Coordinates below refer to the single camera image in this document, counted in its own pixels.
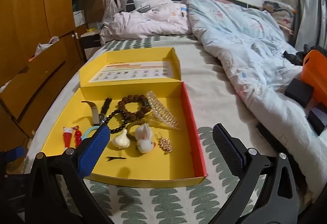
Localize red santa hat clip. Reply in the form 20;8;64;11
63;127;73;148

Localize white plush bunny clip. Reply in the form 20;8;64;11
134;123;156;153

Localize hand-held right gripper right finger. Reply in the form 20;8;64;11
212;124;299;224

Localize light blue printed quilt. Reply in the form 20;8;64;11
181;0;327;189

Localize patterned pillow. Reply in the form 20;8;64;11
262;0;297;33

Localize silver strap wristwatch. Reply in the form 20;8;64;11
81;97;113;127

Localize gold brooch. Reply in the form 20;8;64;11
158;137;173;155

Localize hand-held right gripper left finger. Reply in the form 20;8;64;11
26;124;115;224

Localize yellow cardboard box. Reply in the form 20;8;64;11
41;47;207;188

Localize brown knobbly bead bracelet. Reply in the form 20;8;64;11
118;95;152;120

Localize white pillow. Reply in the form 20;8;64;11
133;0;174;10

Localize wooden wardrobe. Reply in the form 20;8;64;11
0;0;108;148

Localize white plastic bag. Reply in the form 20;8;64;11
34;36;60;57

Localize pink quilt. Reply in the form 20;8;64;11
100;0;195;46

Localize dark cloth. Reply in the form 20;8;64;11
282;45;327;66

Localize small black hair clip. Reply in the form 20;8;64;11
105;150;127;162

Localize dark box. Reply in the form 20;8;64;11
307;104;327;135
284;78;314;107

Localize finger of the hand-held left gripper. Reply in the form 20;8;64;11
0;147;26;163

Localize black bead bracelet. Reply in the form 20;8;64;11
103;109;133;134

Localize red berries hair clip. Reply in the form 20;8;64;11
74;125;83;148

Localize orange plastic basket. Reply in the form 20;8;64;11
300;50;327;109

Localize olive coil hair tie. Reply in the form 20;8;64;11
125;119;146;141

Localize light blue ring bangle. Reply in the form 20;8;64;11
83;125;100;140

